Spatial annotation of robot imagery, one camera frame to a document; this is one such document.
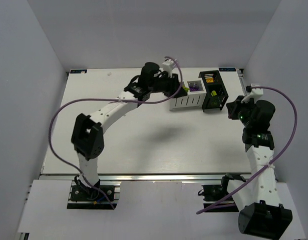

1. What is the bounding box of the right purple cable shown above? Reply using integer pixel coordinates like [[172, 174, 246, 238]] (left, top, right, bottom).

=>
[[195, 86, 298, 215]]

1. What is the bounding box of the blue label right corner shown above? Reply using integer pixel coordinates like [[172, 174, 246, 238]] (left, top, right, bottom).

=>
[[218, 67, 236, 72]]

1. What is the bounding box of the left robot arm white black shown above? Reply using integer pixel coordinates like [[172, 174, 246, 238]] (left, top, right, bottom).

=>
[[71, 58, 187, 188]]

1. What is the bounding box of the blue label left corner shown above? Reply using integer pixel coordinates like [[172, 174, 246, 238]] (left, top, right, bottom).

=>
[[70, 69, 87, 74]]

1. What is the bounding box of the white double bin container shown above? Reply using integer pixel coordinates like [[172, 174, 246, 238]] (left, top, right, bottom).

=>
[[169, 79, 206, 111]]

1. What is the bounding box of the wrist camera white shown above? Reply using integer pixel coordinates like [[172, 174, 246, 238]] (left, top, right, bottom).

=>
[[162, 56, 178, 76], [241, 84, 263, 103]]

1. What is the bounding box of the black double bin container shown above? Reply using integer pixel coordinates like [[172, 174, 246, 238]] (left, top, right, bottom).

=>
[[199, 70, 228, 112]]

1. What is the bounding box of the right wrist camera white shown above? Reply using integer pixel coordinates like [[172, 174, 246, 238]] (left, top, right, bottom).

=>
[[241, 84, 263, 103]]

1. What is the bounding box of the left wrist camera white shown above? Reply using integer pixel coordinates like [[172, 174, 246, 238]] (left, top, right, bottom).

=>
[[162, 56, 178, 76]]

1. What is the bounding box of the blue label corner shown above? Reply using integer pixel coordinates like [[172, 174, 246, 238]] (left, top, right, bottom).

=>
[[70, 69, 87, 74], [218, 67, 236, 72]]

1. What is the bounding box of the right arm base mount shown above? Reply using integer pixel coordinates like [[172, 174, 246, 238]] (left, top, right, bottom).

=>
[[197, 173, 246, 213]]

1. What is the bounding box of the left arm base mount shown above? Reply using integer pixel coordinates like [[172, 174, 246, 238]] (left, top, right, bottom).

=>
[[67, 176, 119, 210]]

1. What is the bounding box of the orange yellow lego brick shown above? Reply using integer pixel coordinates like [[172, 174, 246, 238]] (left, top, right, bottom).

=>
[[205, 77, 214, 83]]

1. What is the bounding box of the purple lego brick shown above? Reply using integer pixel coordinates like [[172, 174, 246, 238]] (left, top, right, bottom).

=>
[[189, 85, 200, 92]]

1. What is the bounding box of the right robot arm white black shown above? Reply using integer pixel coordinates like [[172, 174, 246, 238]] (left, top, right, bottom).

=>
[[226, 95, 292, 240]]

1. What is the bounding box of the green long lego brick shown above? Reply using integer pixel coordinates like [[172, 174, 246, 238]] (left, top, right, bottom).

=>
[[209, 98, 222, 108]]

